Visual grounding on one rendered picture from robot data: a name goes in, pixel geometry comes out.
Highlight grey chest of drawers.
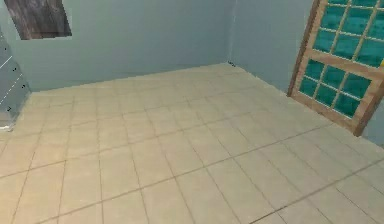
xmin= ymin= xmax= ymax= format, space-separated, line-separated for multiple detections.
xmin=0 ymin=30 xmax=32 ymax=132

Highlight dark framed wall picture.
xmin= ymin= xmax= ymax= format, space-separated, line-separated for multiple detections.
xmin=3 ymin=0 xmax=73 ymax=41

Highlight wooden door with green panes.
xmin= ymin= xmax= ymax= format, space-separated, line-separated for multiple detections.
xmin=287 ymin=0 xmax=384 ymax=138

